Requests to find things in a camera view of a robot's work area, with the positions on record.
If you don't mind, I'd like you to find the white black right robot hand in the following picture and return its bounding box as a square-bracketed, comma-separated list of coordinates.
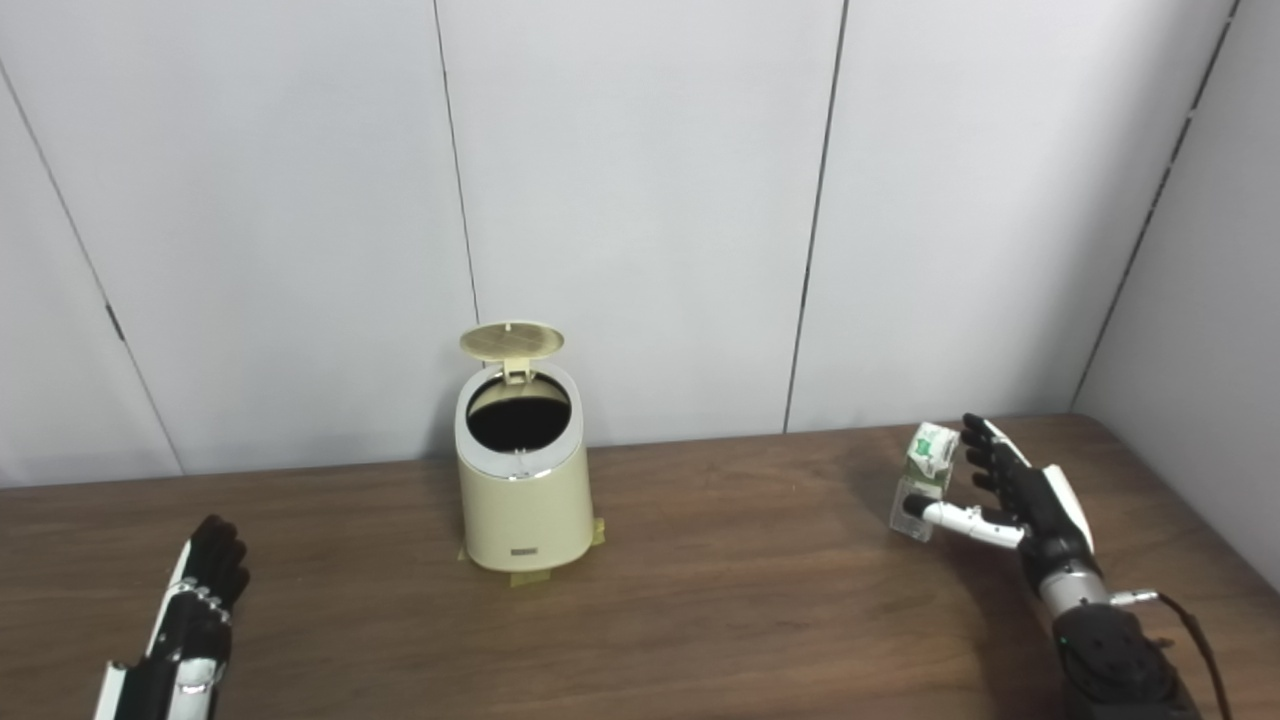
[903, 413, 1099, 591]

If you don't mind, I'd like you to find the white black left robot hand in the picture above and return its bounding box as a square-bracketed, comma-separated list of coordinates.
[93, 515, 251, 720]

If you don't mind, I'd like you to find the white green milk carton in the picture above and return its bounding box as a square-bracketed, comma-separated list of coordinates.
[889, 421, 961, 543]

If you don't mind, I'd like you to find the cream-colored bin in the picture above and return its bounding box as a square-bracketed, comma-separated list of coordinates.
[455, 365, 595, 573]

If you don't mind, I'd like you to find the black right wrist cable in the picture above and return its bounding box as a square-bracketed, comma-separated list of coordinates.
[1105, 590, 1236, 720]

